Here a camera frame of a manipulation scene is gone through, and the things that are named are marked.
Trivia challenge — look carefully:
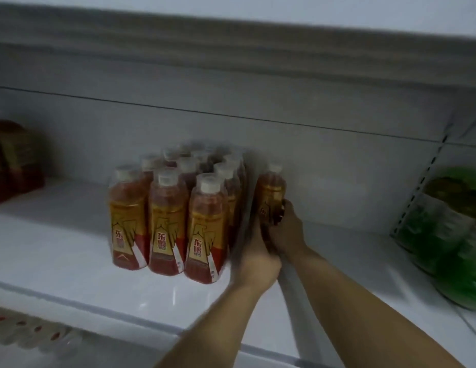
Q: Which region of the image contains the person's right hand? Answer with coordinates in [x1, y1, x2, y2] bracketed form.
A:
[266, 198, 310, 262]

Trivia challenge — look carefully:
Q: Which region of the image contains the person's left hand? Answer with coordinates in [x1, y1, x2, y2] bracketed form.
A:
[230, 221, 283, 294]

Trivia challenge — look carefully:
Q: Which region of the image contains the single amber drink bottle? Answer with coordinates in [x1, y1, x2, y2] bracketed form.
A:
[254, 163, 287, 227]

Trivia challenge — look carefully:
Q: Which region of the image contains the person's right forearm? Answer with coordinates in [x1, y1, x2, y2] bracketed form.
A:
[278, 245, 469, 368]

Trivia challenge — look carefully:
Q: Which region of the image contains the person's left forearm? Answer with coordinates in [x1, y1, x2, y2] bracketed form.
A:
[155, 273, 281, 368]

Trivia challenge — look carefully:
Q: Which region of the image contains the pack of orange drink bottles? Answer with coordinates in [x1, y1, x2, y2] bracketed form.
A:
[108, 140, 248, 285]

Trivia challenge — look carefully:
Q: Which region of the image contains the pack of green bottles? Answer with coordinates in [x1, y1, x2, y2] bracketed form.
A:
[395, 166, 476, 313]

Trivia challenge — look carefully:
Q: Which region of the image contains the white metal shelf unit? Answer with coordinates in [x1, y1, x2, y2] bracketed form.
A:
[0, 0, 476, 368]

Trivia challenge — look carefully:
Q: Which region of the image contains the pack of dark red bottles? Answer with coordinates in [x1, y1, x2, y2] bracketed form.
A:
[0, 118, 47, 206]

